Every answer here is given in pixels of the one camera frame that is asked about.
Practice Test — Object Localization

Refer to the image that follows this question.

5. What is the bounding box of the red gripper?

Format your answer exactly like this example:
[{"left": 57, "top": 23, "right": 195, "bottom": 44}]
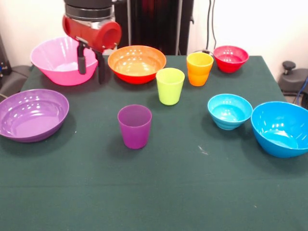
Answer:
[{"left": 62, "top": 14, "right": 123, "bottom": 85}]

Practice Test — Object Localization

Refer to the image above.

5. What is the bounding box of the purple cup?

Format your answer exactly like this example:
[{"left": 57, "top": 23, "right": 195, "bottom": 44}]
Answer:
[{"left": 117, "top": 104, "right": 153, "bottom": 150}]

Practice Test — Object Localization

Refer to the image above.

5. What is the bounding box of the purple bowl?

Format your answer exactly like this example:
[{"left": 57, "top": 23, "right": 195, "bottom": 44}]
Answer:
[{"left": 0, "top": 89, "right": 70, "bottom": 143}]

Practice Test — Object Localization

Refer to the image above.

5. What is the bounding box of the large pink bowl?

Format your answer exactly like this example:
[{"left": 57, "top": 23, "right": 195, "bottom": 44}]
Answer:
[{"left": 30, "top": 36, "right": 99, "bottom": 87}]

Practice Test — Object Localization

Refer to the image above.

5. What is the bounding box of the orange bowl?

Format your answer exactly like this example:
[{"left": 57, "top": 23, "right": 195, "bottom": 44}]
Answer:
[{"left": 107, "top": 45, "right": 167, "bottom": 85}]

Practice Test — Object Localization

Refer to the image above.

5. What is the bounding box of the dark grey stand base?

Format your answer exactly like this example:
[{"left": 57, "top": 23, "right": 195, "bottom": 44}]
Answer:
[
  {"left": 0, "top": 64, "right": 32, "bottom": 99},
  {"left": 281, "top": 61, "right": 308, "bottom": 109}
]

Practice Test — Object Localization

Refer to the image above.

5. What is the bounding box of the green cup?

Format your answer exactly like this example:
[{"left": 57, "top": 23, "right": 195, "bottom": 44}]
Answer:
[{"left": 155, "top": 67, "right": 186, "bottom": 106}]

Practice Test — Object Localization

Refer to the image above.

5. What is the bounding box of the black device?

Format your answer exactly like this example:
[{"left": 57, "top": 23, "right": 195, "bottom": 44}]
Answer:
[{"left": 0, "top": 33, "right": 12, "bottom": 81}]

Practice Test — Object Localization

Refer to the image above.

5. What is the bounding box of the orange cup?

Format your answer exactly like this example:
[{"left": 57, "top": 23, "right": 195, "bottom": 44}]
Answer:
[{"left": 186, "top": 52, "right": 214, "bottom": 87}]

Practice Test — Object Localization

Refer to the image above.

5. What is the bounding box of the dark green tablecloth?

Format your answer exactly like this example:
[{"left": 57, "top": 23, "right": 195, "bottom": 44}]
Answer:
[{"left": 0, "top": 54, "right": 308, "bottom": 231}]

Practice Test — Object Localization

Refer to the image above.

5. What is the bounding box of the small red bowl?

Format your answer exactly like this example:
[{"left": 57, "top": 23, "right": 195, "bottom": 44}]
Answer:
[{"left": 213, "top": 45, "right": 250, "bottom": 73}]

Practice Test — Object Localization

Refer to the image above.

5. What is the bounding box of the small blue bowl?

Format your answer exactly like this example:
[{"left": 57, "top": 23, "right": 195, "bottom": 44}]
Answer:
[{"left": 207, "top": 93, "right": 254, "bottom": 131}]

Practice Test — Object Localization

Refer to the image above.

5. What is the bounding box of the large blue bowl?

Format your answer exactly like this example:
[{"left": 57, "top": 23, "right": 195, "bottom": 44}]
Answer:
[{"left": 250, "top": 101, "right": 308, "bottom": 159}]

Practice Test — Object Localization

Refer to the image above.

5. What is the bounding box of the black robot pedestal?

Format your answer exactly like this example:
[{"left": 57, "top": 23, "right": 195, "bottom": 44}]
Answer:
[{"left": 113, "top": 0, "right": 194, "bottom": 56}]

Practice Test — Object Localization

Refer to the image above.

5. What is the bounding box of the black hanging cable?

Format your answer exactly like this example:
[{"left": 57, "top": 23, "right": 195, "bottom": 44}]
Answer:
[{"left": 206, "top": 0, "right": 218, "bottom": 50}]

